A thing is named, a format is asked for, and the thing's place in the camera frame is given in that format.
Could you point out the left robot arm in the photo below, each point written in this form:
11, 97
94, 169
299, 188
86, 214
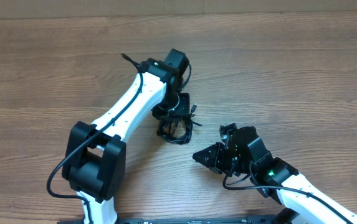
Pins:
94, 163

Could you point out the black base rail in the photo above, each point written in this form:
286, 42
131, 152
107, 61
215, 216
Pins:
251, 219

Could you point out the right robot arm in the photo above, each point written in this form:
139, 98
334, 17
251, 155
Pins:
242, 151

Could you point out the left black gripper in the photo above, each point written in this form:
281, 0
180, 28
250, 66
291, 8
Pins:
184, 108

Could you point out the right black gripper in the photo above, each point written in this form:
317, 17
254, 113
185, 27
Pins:
213, 161

